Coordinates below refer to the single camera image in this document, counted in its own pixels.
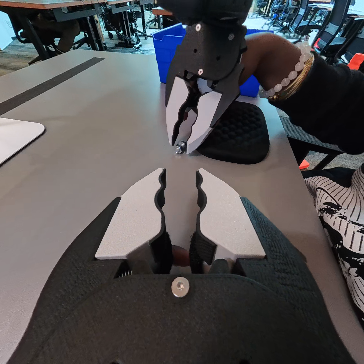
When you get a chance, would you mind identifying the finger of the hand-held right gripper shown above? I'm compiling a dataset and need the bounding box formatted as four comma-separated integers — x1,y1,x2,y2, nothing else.
166,76,190,146
186,92,224,155

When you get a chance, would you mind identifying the person's left hand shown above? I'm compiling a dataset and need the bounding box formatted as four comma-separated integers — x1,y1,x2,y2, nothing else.
171,245,190,267

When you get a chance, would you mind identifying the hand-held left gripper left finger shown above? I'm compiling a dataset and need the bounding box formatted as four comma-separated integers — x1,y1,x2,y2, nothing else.
95,168,172,274

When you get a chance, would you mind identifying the person's right forearm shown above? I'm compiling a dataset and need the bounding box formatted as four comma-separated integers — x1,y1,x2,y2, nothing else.
273,54,364,155

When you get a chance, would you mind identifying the grey mesh office chair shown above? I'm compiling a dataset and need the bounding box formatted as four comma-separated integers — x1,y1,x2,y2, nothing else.
280,115,345,171

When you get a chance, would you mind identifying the person's printed black shirt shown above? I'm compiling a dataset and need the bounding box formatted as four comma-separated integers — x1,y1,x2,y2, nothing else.
304,168,364,327

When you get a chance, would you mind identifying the group of office chairs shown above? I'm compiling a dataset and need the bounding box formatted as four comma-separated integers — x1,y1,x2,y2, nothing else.
256,0,364,64

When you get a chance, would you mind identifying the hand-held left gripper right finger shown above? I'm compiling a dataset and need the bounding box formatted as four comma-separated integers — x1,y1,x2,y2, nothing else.
190,168,267,274

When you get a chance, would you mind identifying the white bead bracelet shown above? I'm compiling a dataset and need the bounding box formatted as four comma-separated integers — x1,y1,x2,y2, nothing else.
259,41,312,98

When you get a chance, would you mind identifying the person's right hand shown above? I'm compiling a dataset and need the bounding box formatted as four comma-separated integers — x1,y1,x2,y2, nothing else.
240,33,302,94

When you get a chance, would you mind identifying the gold bracelet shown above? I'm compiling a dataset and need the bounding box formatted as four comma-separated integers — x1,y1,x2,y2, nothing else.
269,53,315,102

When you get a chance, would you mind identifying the wooden desk with black legs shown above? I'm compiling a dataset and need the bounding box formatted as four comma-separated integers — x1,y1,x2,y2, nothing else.
0,0,154,66

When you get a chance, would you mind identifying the blue plastic bin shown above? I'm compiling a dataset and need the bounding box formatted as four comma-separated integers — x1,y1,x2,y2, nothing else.
151,23,274,98

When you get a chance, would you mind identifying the black wrist rest pad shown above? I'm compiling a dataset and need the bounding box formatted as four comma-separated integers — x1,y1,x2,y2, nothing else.
196,101,270,165

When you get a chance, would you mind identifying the white display stand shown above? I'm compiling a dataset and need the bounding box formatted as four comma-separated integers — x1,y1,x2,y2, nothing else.
0,117,45,165

